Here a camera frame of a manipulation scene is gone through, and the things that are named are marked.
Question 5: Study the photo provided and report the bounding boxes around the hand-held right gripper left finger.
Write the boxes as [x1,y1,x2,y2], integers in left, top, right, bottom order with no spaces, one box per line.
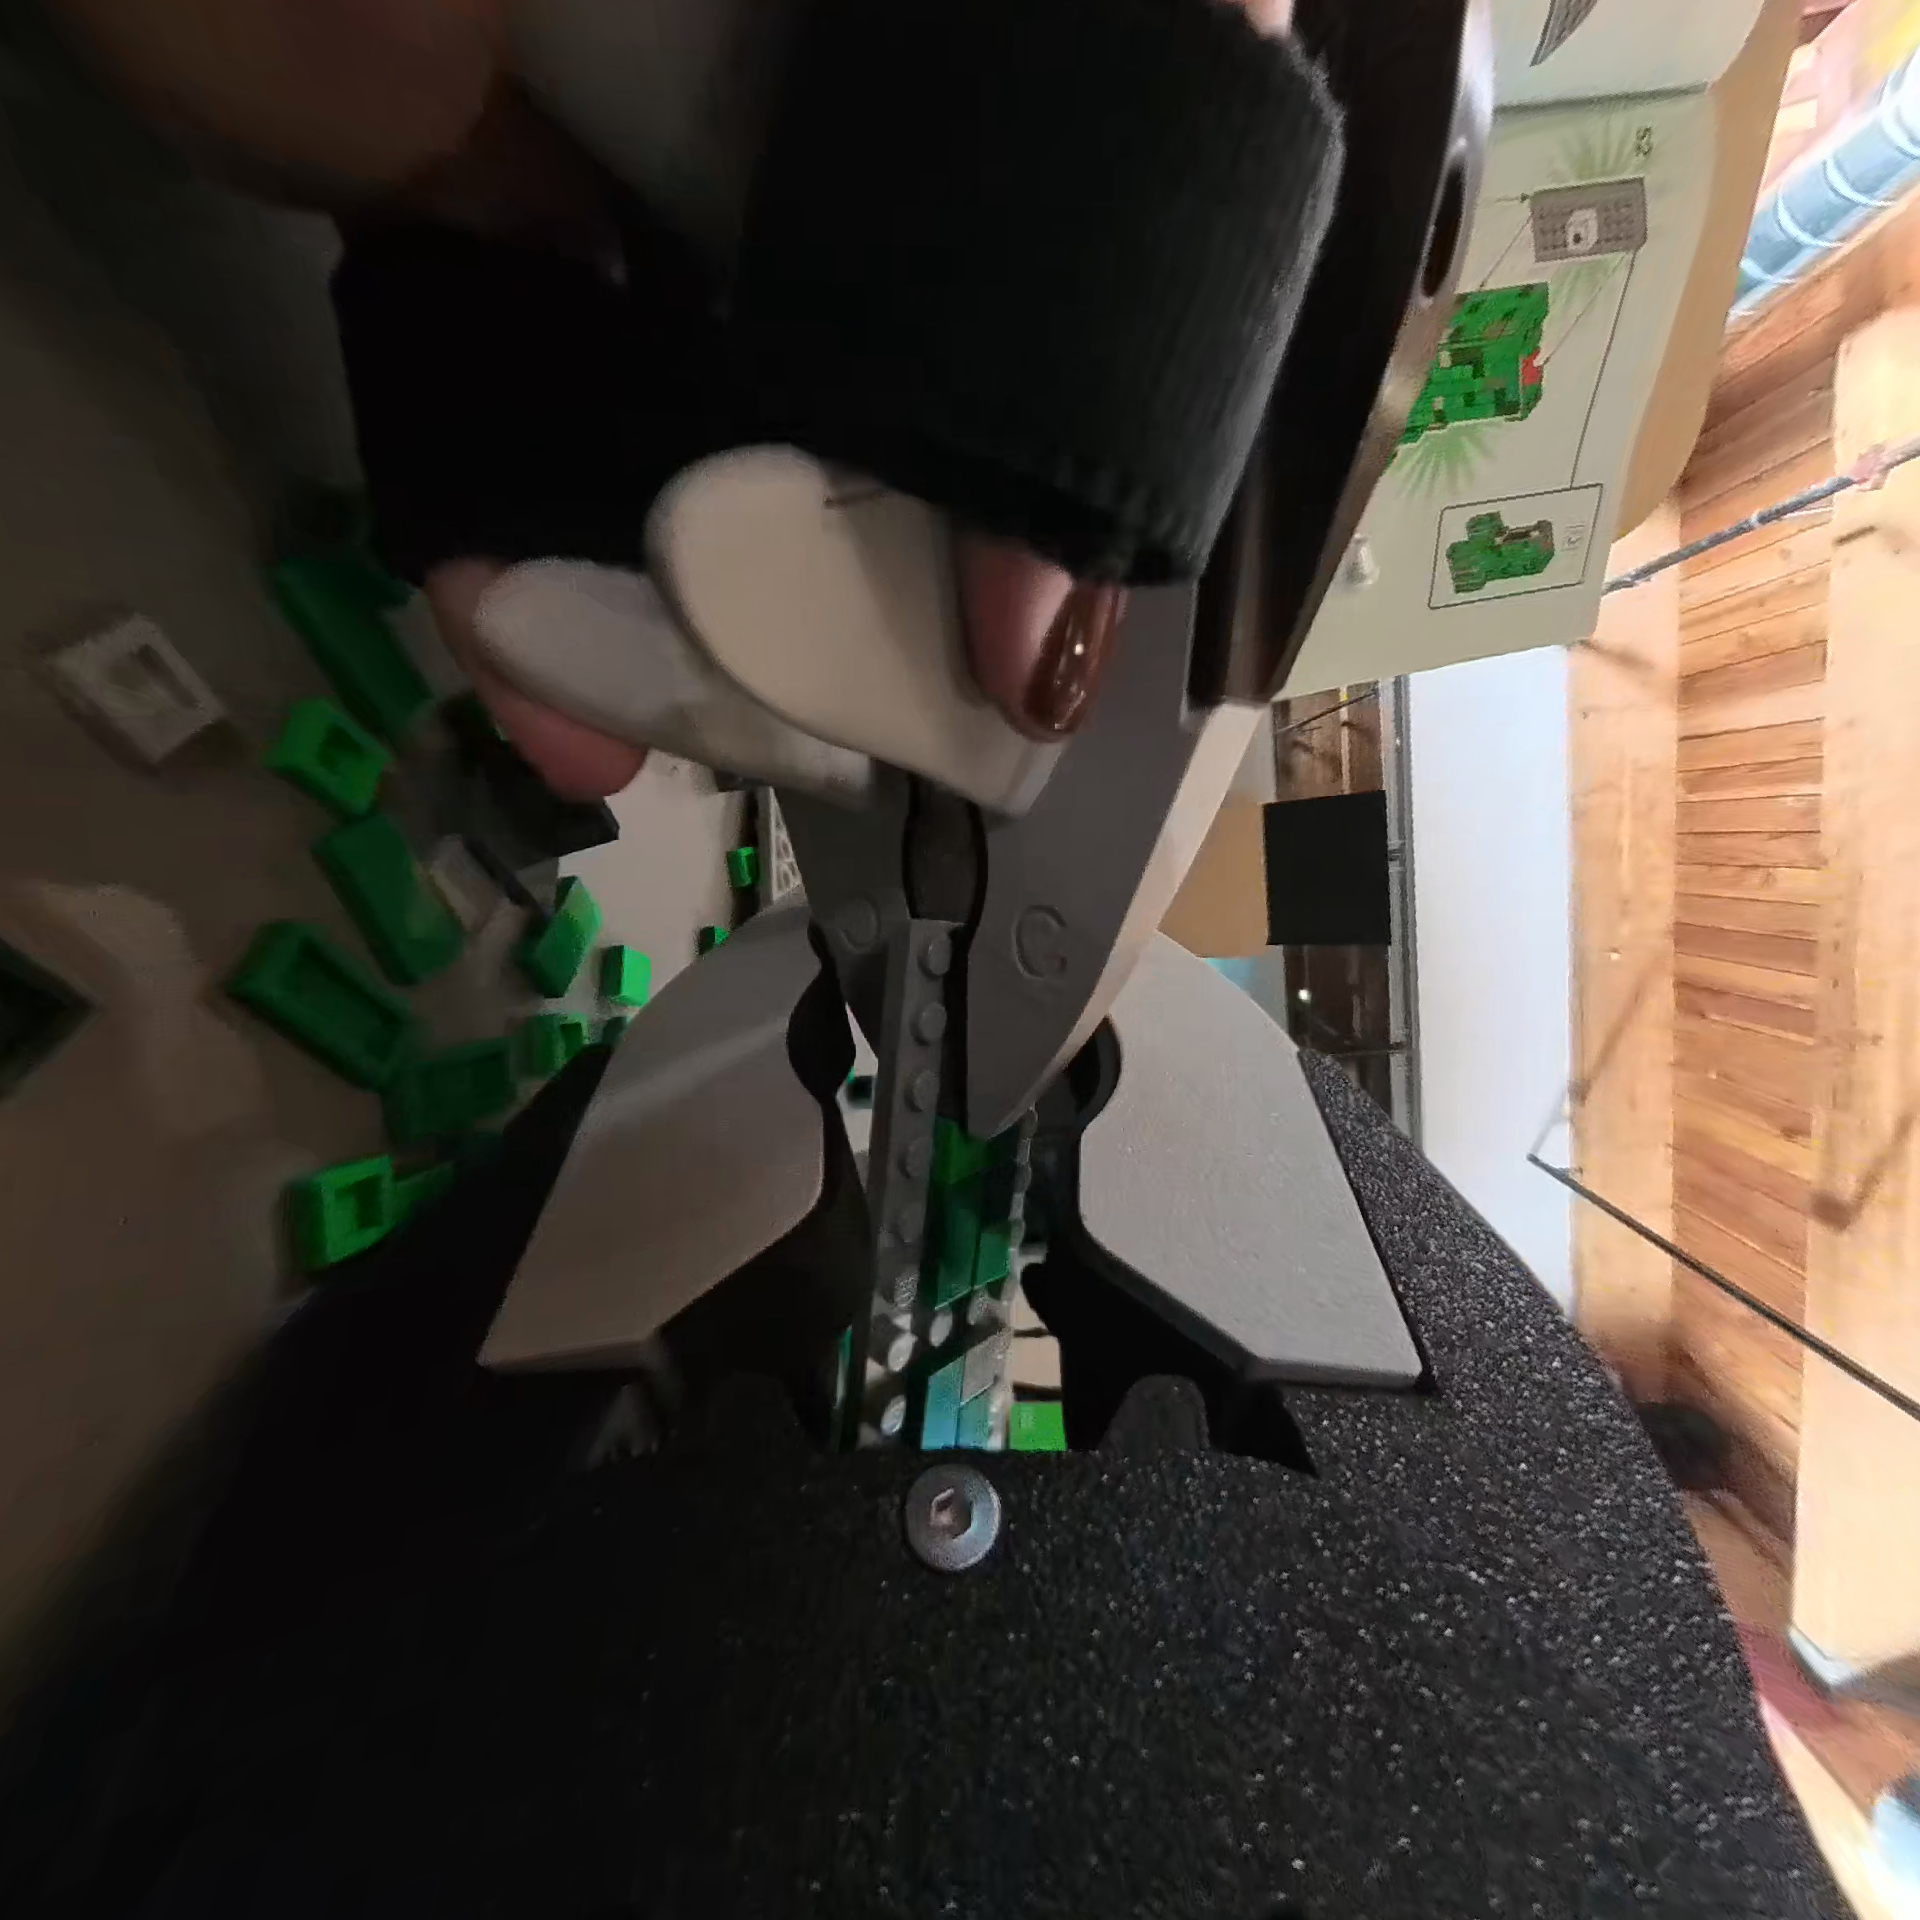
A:
[479,902,881,1449]

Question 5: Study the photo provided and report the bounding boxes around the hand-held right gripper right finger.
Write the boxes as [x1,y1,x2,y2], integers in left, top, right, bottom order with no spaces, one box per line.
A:
[1025,941,1427,1449]

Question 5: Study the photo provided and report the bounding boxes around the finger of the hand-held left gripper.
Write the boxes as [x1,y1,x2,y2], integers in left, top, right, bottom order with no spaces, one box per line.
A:
[777,767,922,1056]
[960,585,1274,1144]

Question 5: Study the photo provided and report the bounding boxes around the grey brick plate green tiles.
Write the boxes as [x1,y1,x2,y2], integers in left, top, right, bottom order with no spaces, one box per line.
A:
[839,914,1059,1456]

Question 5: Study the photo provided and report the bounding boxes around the grey desk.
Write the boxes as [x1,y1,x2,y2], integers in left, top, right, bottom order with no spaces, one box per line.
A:
[0,0,904,1652]

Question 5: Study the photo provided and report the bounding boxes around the person's left hand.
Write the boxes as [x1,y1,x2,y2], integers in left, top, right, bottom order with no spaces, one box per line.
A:
[427,538,1129,802]

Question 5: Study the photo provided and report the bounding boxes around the plain grey brick plate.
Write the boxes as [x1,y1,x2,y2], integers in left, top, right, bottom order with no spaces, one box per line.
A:
[748,783,826,921]

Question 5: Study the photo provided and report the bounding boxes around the tan board stand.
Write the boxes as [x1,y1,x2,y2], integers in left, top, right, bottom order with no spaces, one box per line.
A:
[1162,802,1274,952]

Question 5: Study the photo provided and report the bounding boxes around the dark grey brick plate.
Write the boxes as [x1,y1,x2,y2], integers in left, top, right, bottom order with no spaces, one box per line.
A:
[427,704,623,909]

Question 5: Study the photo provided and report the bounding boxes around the pile of loose green bricks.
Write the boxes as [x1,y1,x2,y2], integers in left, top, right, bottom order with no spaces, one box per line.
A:
[225,526,752,1278]

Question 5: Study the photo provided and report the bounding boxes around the open instruction booklet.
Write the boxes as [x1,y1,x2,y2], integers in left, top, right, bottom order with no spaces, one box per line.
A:
[1276,0,1801,698]

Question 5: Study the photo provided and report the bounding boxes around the white flat tile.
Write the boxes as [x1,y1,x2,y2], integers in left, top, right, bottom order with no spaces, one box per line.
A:
[42,612,232,769]

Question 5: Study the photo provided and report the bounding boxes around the silver air duct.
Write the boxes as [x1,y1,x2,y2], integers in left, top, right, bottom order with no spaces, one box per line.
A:
[1727,76,1920,317]

